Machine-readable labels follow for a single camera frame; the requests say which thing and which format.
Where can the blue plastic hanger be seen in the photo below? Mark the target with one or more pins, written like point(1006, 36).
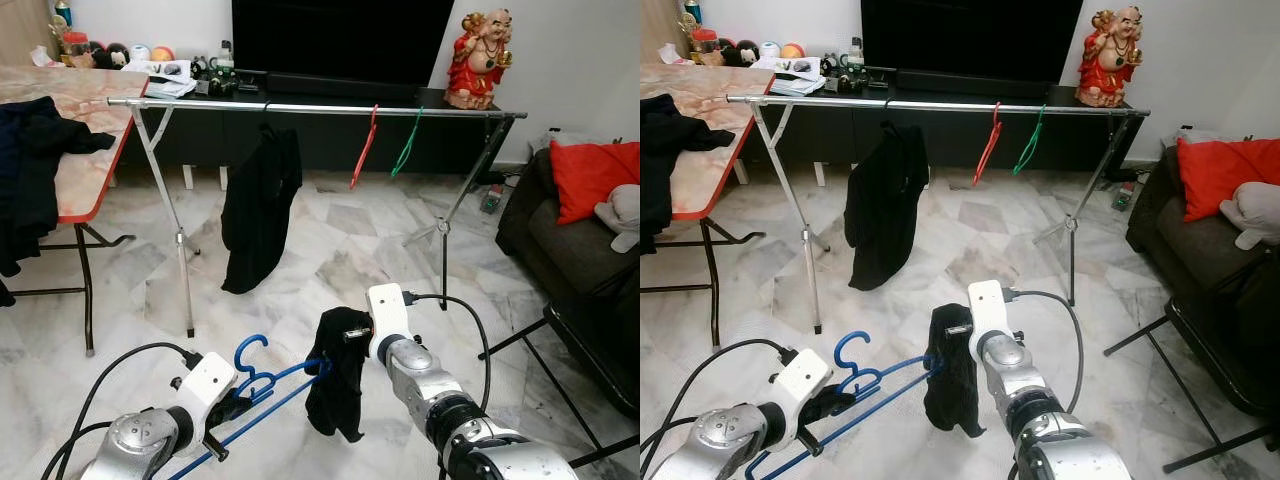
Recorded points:
point(280, 407)
point(295, 375)
point(900, 373)
point(890, 398)

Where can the black garment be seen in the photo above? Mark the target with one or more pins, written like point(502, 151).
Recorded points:
point(335, 390)
point(950, 390)

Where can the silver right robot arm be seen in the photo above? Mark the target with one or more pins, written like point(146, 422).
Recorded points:
point(1075, 460)
point(500, 460)

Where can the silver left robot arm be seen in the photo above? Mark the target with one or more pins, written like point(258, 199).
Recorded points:
point(140, 440)
point(720, 440)

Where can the red plastic hanger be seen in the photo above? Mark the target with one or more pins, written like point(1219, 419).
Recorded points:
point(987, 150)
point(363, 155)

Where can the green plastic hanger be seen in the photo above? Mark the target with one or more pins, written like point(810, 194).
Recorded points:
point(1027, 152)
point(405, 155)

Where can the black printed t-shirt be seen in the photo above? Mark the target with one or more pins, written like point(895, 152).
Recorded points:
point(260, 220)
point(885, 215)

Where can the black TV console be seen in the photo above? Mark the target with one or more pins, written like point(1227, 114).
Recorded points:
point(955, 145)
point(330, 145)

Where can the power strip with green light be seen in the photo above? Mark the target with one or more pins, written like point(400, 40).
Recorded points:
point(491, 200)
point(1123, 197)

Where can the silver clothes rack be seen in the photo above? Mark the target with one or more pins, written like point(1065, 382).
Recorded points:
point(940, 105)
point(320, 108)

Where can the dark sofa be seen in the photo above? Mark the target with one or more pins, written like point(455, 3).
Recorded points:
point(1190, 245)
point(570, 250)

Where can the black soundbar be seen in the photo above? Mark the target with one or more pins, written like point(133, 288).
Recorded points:
point(340, 85)
point(965, 83)

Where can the pink marble folding table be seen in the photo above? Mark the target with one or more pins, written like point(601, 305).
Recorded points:
point(95, 175)
point(725, 170)

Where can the grey plush pillow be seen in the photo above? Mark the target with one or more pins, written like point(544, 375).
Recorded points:
point(1255, 205)
point(622, 210)

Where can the red cushion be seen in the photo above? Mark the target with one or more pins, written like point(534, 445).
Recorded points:
point(590, 175)
point(1215, 175)

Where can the black clothes pile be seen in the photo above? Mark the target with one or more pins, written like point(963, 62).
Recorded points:
point(30, 180)
point(665, 170)

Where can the red laughing Buddha statue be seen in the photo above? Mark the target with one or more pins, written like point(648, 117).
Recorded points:
point(475, 75)
point(1105, 72)

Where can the clear bottle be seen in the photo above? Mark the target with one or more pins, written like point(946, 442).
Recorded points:
point(225, 62)
point(855, 60)

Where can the black television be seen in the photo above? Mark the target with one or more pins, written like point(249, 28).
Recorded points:
point(970, 40)
point(340, 40)

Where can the white papers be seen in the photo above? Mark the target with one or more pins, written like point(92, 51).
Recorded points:
point(160, 80)
point(790, 78)

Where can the orange ball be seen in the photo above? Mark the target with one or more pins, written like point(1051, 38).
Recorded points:
point(162, 54)
point(792, 52)

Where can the white ball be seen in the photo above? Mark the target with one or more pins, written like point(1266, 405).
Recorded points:
point(768, 51)
point(139, 53)

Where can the black round ornament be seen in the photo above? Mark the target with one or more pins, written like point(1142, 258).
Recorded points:
point(117, 55)
point(98, 54)
point(746, 53)
point(727, 52)

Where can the red-lidded jar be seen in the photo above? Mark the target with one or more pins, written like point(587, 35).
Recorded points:
point(76, 52)
point(705, 50)

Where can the wooden sideboard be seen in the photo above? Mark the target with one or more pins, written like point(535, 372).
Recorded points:
point(660, 30)
point(25, 35)

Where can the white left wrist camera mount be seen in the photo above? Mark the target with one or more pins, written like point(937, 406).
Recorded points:
point(205, 385)
point(800, 383)

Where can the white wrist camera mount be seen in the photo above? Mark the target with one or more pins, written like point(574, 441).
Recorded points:
point(388, 315)
point(990, 310)
point(800, 383)
point(205, 385)

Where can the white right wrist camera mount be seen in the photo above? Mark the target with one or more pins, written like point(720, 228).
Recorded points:
point(388, 315)
point(990, 310)

